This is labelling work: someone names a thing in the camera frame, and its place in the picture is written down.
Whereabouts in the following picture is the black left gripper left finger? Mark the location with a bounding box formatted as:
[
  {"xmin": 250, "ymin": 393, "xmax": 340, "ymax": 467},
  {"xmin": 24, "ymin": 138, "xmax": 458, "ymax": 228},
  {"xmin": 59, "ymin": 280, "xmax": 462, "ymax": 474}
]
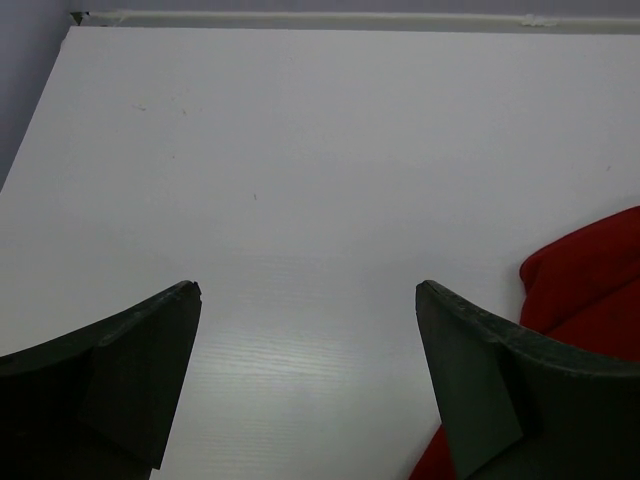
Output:
[{"xmin": 1, "ymin": 281, "xmax": 202, "ymax": 479}]

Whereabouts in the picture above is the dark red t shirt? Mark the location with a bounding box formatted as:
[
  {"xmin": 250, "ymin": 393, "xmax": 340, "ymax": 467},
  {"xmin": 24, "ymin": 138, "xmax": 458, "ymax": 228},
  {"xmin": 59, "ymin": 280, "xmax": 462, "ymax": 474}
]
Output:
[{"xmin": 412, "ymin": 208, "xmax": 639, "ymax": 479}]

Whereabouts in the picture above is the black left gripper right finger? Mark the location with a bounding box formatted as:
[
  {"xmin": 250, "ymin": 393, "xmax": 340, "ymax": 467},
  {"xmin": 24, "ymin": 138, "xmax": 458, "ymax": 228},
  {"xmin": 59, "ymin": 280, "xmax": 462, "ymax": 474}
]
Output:
[{"xmin": 415, "ymin": 280, "xmax": 639, "ymax": 479}]

